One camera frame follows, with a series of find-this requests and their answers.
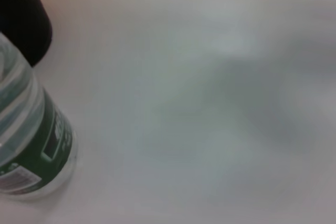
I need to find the clear water bottle green label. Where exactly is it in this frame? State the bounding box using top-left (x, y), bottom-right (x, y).
top-left (0, 32), bottom-right (79, 200)

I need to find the black mesh pen holder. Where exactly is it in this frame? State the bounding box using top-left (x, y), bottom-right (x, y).
top-left (0, 0), bottom-right (54, 68)

